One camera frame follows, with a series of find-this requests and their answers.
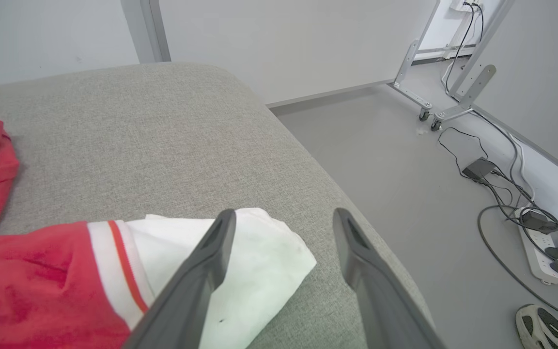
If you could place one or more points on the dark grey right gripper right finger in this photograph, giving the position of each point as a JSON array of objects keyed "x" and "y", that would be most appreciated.
[{"x": 380, "y": 300}]

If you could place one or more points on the white power strip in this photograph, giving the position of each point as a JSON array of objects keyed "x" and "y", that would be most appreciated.
[{"x": 540, "y": 259}]

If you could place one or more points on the grey metal stand with casters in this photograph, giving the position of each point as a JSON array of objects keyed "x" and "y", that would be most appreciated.
[{"x": 473, "y": 89}]

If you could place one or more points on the black plug adapter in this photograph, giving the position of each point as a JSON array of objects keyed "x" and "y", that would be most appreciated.
[{"x": 536, "y": 220}]

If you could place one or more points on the grey wall pillar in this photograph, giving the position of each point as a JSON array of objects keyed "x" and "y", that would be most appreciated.
[{"x": 148, "y": 29}]

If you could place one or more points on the white and black sneaker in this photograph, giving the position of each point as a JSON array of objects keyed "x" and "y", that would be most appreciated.
[{"x": 540, "y": 329}]

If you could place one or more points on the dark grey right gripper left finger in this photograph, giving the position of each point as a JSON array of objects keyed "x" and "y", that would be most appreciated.
[{"x": 196, "y": 286}]

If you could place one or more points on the black power adapter brick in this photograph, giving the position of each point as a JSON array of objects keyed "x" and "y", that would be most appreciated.
[{"x": 478, "y": 168}]

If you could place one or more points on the red and white garment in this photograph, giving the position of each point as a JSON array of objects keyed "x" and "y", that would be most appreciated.
[{"x": 41, "y": 286}]

